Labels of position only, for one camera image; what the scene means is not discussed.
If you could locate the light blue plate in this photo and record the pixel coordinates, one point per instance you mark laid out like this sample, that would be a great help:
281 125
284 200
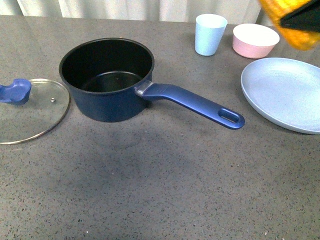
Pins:
284 91

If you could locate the pink bowl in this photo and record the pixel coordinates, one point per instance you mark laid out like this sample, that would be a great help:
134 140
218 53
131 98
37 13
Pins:
254 41

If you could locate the glass lid with blue knob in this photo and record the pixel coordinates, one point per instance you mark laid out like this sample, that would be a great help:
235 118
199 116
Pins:
31 108

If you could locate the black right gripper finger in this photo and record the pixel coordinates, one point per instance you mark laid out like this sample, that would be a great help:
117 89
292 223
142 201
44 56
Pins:
304 18

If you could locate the white curtain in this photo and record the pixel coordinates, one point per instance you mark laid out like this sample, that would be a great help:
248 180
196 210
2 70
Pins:
235 11

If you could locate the dark blue saucepan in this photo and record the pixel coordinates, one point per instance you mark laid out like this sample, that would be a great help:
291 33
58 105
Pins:
110 80

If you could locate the light blue cup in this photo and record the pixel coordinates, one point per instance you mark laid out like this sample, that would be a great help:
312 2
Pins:
209 30

